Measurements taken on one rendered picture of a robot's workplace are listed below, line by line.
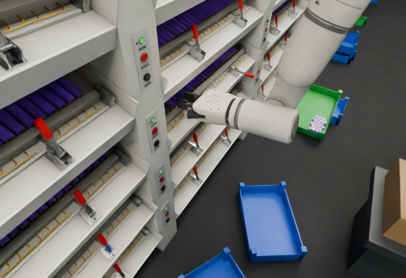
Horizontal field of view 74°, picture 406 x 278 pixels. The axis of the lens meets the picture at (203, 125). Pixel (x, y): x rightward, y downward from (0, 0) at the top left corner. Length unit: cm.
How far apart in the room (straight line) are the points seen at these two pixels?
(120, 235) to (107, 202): 19
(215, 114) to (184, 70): 14
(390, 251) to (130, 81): 84
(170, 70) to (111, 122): 22
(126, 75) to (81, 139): 14
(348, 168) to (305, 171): 22
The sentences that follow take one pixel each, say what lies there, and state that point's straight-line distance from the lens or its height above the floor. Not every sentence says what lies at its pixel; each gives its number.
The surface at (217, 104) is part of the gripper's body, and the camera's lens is 70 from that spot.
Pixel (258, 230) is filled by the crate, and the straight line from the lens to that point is 119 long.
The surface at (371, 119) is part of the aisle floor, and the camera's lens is 190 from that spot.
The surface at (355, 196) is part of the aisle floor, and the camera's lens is 143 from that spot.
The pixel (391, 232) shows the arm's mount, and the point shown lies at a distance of 99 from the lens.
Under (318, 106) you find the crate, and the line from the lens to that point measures 171.
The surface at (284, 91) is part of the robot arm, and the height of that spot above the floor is 65.
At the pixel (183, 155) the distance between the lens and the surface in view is 98.
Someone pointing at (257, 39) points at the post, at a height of 57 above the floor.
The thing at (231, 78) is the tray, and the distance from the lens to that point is 104.
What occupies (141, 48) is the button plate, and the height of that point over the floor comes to 81.
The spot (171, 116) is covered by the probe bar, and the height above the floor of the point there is 53.
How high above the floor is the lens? 105
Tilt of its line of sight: 43 degrees down
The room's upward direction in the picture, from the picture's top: 1 degrees clockwise
